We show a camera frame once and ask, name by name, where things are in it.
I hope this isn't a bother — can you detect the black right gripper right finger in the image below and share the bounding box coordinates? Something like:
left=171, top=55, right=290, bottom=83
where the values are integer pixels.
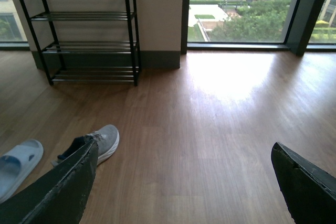
left=271, top=142, right=335, bottom=223

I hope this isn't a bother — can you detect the light blue slipper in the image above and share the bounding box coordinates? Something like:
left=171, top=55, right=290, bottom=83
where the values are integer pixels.
left=1, top=139, right=44, bottom=203

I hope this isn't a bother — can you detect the black metal shoe rack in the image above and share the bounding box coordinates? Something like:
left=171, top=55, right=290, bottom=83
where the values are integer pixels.
left=19, top=0, right=142, bottom=84

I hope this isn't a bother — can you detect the grey knit sneaker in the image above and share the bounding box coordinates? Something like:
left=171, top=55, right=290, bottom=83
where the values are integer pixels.
left=51, top=124, right=120, bottom=167

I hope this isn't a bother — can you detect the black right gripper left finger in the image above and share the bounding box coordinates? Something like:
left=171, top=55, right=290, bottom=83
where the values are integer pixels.
left=1, top=141, right=98, bottom=223

